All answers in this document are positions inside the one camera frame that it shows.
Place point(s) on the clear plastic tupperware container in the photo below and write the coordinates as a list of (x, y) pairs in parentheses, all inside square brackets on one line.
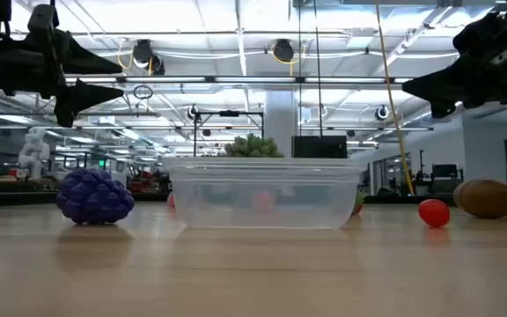
[(192, 176)]

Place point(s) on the white robot figure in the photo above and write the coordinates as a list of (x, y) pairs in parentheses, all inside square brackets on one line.
[(33, 154)]

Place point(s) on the desk with dark monitor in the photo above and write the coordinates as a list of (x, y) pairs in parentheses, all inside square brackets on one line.
[(445, 171)]

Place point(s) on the green succulent plant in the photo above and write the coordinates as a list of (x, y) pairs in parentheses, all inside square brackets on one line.
[(253, 147)]

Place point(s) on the brown toy kiwi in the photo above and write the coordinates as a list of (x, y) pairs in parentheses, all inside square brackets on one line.
[(487, 198)]

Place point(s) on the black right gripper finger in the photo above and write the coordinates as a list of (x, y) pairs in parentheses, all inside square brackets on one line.
[(456, 86), (487, 37)]

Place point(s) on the white building pillar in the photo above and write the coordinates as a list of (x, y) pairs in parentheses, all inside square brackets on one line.
[(280, 123)]

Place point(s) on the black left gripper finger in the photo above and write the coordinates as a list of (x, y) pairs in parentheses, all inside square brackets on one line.
[(77, 99), (86, 64)]

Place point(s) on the purple toy grape bunch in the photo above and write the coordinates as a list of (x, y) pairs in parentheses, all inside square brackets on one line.
[(95, 196)]

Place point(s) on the small red tomato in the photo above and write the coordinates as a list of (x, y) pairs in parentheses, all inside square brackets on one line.
[(171, 201), (263, 200), (434, 212)]

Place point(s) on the long ceiling light bar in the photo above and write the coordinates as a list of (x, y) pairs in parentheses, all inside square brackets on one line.
[(253, 79)]

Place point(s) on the black computer case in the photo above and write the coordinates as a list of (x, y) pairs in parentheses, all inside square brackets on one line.
[(319, 147)]

